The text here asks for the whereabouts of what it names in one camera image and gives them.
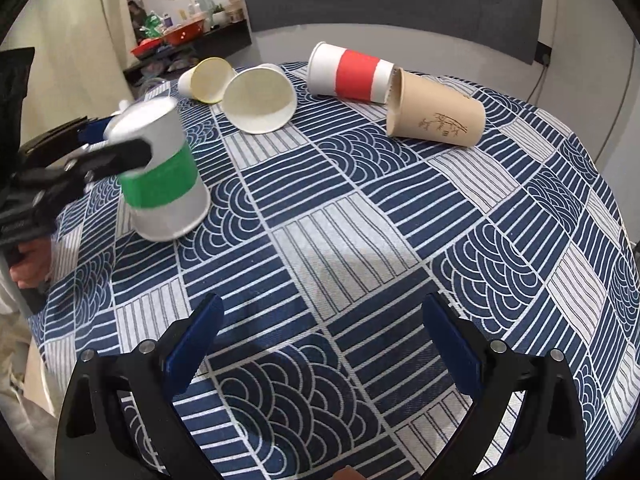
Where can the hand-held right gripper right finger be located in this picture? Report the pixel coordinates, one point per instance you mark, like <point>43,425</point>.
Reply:
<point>452,345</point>

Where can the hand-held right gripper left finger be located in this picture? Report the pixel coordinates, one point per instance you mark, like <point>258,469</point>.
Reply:
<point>192,345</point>

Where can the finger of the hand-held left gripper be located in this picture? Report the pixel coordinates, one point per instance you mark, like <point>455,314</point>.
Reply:
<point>92,130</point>
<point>125,155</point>

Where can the green banded white cup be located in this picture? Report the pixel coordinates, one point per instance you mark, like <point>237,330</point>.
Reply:
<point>160,187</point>

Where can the small cream paper cup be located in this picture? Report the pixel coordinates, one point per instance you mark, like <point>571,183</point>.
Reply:
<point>210,80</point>

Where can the large white paper cup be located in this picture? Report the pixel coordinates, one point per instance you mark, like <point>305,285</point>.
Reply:
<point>260,100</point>

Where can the brown paper cup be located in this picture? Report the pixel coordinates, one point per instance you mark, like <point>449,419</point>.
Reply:
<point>440,110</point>

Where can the red banded white cup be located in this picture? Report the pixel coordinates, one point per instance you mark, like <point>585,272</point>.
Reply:
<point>355,77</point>

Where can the person's left hand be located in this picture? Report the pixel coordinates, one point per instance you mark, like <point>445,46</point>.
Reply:
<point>35,262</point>

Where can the red bowl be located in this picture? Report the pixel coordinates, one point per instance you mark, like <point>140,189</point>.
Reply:
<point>146,49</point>

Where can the cream curtain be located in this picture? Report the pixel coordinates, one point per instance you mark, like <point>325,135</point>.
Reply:
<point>80,30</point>

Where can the red basket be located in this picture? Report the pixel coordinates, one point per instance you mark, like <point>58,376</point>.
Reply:
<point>184,32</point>

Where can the blue white patterned tablecloth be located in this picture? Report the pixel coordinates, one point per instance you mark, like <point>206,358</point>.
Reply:
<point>350,240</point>

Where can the black shelf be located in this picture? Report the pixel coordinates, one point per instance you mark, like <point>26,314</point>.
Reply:
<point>225,40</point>

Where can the person's beige clothing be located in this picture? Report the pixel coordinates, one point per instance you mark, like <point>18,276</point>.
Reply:
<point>20,360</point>

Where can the teal bottle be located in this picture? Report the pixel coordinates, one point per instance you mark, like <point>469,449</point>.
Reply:
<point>205,2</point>

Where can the grey upholstered chair back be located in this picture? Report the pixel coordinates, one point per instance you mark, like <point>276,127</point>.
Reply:
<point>390,0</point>

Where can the wall socket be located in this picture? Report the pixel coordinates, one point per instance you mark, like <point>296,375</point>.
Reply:
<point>544,54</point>

